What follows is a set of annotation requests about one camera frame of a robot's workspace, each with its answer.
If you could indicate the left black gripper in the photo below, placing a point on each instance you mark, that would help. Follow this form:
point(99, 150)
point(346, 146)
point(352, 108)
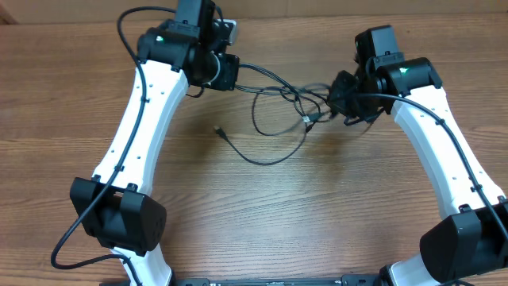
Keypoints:
point(224, 80)

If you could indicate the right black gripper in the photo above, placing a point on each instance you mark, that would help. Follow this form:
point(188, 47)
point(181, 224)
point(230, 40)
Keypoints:
point(340, 105)

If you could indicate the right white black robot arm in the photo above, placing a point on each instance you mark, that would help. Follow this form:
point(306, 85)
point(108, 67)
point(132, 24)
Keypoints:
point(471, 238)

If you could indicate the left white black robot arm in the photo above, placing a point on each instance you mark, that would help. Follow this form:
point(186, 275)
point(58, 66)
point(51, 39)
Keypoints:
point(115, 205)

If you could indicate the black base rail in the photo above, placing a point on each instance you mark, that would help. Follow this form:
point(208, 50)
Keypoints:
point(274, 282)

